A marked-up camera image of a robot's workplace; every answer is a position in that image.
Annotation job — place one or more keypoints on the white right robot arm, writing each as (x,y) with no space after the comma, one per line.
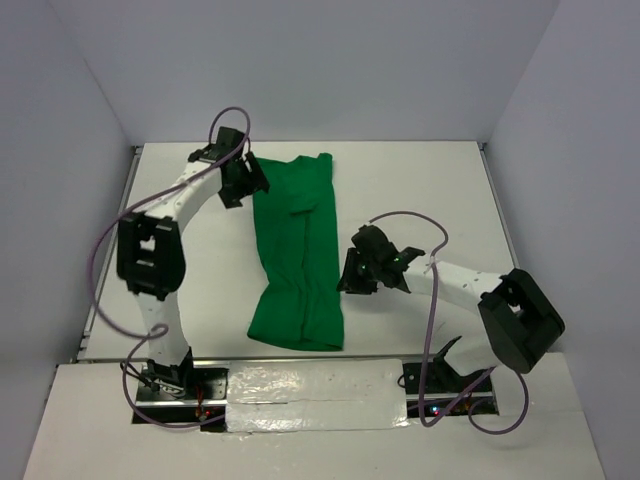
(520,323)

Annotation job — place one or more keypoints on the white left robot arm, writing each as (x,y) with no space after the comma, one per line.
(151,259)

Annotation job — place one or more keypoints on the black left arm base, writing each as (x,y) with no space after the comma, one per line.
(202,403)

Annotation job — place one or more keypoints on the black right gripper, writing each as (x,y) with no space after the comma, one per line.
(357,273)

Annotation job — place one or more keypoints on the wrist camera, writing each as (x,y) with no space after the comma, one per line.
(227,144)
(373,245)

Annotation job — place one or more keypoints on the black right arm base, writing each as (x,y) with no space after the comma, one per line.
(443,385)

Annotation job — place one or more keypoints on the aluminium table edge rail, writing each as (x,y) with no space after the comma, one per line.
(109,247)

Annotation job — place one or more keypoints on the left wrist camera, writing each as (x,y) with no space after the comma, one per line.
(227,144)

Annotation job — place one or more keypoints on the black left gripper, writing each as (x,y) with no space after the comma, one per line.
(241,182)

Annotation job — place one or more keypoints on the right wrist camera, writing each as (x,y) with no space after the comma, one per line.
(373,245)

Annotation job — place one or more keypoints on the green t-shirt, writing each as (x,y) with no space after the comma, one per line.
(295,225)

